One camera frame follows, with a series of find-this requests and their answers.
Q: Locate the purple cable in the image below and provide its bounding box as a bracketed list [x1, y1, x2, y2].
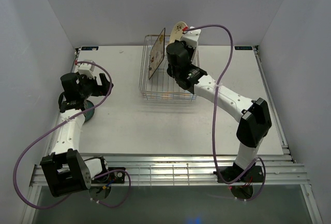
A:
[12, 59, 132, 210]
[182, 24, 266, 201]

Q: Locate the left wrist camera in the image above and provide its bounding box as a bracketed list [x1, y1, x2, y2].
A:
[78, 60, 95, 79]

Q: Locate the square floral plate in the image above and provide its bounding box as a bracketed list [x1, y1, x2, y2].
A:
[148, 28, 166, 80]

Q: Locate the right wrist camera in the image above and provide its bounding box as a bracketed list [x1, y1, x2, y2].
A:
[180, 26, 201, 51]

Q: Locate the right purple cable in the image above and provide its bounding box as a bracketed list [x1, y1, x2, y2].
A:
[182, 24, 266, 201]

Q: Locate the dark label sticker left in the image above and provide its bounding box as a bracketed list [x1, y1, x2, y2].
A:
[81, 46, 99, 51]

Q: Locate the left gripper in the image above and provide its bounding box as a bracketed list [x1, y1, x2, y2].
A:
[77, 71, 114, 99]

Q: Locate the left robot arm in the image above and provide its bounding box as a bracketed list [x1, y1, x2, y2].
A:
[40, 72, 112, 197]

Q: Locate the dark teal saucer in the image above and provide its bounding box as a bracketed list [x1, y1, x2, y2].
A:
[84, 100, 95, 123]

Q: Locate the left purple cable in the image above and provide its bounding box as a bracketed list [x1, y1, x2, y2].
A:
[12, 59, 132, 210]

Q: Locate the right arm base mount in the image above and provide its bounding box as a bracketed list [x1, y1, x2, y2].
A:
[220, 165, 264, 183]

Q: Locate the metal wire dish rack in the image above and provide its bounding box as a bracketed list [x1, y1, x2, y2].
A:
[139, 34, 197, 102]

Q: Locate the dark label sticker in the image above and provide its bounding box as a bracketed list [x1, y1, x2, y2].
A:
[81, 46, 99, 51]
[234, 46, 253, 51]

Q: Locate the dark label sticker right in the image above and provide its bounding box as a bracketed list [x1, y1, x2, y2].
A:
[234, 46, 253, 51]

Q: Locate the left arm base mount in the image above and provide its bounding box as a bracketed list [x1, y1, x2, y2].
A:
[92, 167, 126, 185]

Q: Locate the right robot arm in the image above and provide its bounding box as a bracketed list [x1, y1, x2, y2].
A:
[101, 41, 272, 181]

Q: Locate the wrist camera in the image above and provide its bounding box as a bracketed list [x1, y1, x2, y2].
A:
[78, 60, 95, 79]
[180, 26, 201, 51]

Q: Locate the cream plate with flowers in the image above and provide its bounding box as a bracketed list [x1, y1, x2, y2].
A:
[169, 21, 187, 43]

